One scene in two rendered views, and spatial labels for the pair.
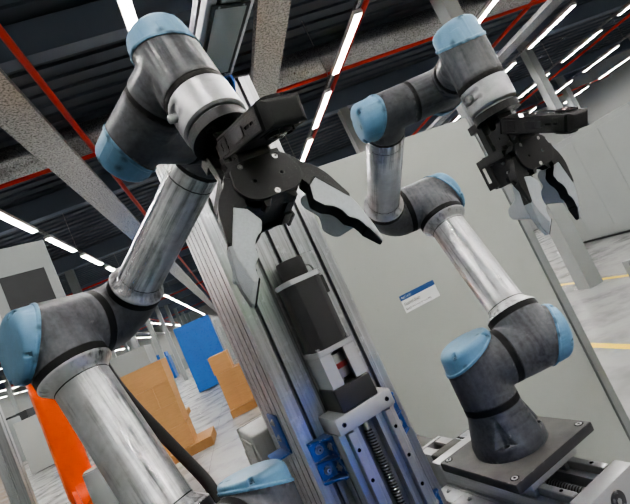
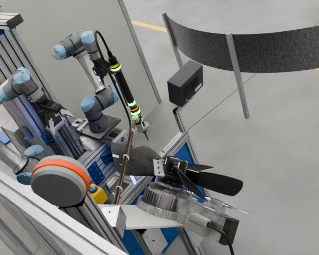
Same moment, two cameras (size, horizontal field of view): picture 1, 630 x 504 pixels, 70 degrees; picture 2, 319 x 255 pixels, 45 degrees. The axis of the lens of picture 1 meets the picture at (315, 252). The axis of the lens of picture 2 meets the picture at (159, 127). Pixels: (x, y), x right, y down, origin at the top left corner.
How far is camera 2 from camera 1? 175 cm
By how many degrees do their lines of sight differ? 43
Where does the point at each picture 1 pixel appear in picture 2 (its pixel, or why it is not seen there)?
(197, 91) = (36, 95)
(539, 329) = (109, 96)
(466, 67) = (89, 49)
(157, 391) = not seen: outside the picture
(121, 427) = (3, 148)
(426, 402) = (70, 92)
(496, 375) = (96, 111)
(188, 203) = not seen: hidden behind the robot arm
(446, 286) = not seen: hidden behind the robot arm
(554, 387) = (125, 75)
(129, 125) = (13, 95)
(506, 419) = (98, 121)
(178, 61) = (30, 88)
